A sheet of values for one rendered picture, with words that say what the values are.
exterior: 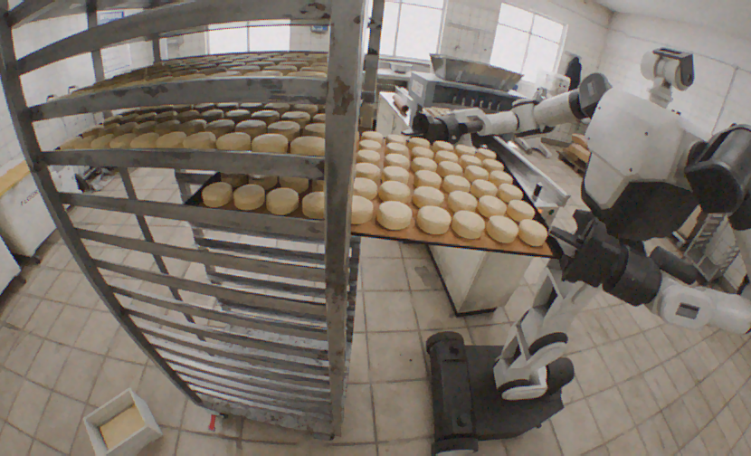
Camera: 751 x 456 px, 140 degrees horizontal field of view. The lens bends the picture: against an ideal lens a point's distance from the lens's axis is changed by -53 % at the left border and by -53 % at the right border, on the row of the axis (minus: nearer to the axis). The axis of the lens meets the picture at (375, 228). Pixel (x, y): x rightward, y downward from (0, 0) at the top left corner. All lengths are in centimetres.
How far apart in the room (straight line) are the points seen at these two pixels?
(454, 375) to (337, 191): 117
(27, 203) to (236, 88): 280
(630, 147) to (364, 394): 137
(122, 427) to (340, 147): 158
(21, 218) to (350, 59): 292
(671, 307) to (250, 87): 66
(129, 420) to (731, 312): 198
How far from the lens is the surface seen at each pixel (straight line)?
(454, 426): 128
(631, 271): 53
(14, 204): 299
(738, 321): 70
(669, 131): 65
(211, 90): 37
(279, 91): 33
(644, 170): 65
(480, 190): 55
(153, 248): 59
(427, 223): 42
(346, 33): 28
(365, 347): 159
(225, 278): 127
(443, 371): 138
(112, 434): 170
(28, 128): 70
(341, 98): 28
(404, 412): 147
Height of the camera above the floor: 138
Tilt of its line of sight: 37 degrees down
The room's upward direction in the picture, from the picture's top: 7 degrees clockwise
